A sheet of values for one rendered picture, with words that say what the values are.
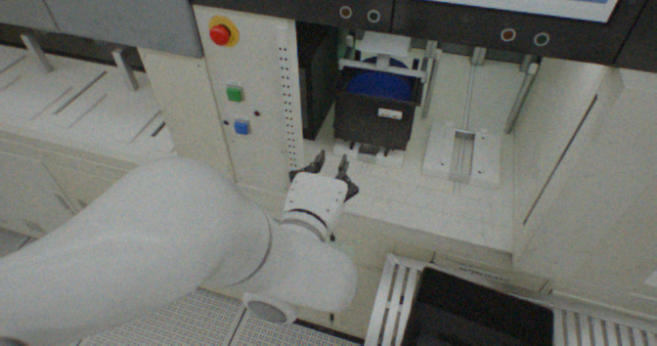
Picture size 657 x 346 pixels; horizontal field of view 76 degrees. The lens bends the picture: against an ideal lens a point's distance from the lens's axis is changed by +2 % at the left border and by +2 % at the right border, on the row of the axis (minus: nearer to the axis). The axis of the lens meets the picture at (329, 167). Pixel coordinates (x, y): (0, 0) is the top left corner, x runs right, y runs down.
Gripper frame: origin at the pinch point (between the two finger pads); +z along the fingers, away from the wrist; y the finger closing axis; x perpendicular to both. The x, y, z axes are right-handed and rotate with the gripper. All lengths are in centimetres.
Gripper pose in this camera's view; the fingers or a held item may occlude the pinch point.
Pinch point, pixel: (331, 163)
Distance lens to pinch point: 81.1
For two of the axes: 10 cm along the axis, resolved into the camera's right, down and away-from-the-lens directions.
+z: 3.0, -6.9, 6.6
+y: 9.5, 2.1, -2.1
